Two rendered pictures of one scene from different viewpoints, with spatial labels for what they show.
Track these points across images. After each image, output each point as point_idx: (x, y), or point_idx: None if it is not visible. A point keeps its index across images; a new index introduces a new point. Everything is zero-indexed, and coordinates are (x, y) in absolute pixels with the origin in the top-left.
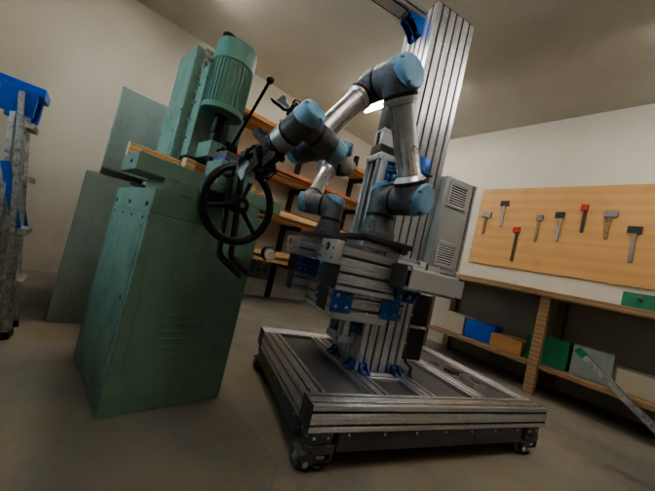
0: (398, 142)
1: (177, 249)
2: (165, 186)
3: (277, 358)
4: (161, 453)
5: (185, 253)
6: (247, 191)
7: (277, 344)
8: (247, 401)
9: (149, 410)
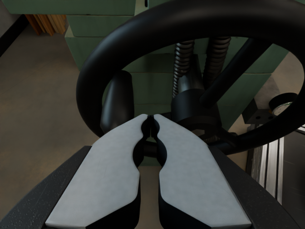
0: None
1: (135, 101)
2: (76, 31)
3: (256, 180)
4: (144, 216)
5: (147, 103)
6: (219, 94)
7: (268, 154)
8: None
9: (150, 166)
